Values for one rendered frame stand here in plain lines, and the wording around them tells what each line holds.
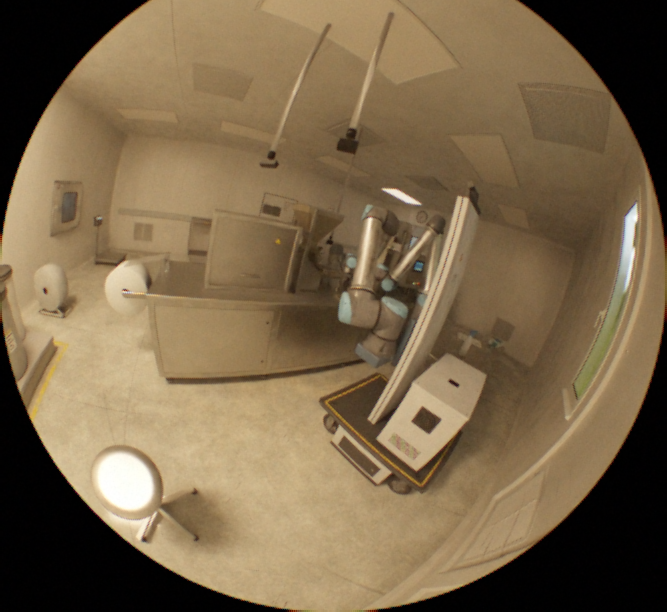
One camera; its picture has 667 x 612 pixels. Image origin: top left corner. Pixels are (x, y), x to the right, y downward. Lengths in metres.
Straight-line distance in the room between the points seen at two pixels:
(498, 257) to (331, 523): 5.41
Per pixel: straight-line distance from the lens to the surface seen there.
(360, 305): 0.99
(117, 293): 1.90
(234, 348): 1.68
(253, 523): 1.43
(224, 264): 1.57
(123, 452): 1.17
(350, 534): 1.51
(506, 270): 5.44
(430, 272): 1.61
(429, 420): 1.14
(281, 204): 5.63
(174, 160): 5.54
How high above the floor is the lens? 1.42
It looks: 14 degrees down
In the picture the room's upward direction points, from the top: 16 degrees clockwise
